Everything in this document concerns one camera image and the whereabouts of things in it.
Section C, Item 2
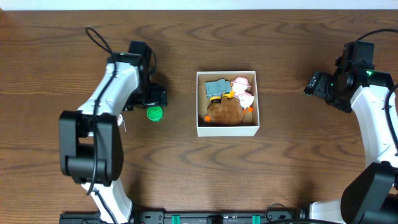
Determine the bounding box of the green round toy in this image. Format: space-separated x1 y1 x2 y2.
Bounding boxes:
146 106 164 122

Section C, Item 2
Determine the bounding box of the wooden rattle drum toy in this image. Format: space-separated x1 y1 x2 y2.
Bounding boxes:
117 114 126 131

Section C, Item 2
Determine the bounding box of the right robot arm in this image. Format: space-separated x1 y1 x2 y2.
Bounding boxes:
304 58 397 223

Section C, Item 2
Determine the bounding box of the white cardboard box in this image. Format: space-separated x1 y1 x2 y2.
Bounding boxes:
196 71 260 137

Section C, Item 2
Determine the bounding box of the yellow grey toy truck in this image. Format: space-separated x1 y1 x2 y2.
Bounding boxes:
205 79 234 103

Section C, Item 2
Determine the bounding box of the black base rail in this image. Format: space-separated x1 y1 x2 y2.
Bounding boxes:
58 210 312 224

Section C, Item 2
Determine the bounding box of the brown plush toy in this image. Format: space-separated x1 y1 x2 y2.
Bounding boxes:
205 97 244 126

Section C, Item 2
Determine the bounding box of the white pink duck toy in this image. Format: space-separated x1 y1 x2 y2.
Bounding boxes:
231 77 254 114

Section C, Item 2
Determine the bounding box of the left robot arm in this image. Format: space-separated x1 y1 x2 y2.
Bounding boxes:
59 52 167 223

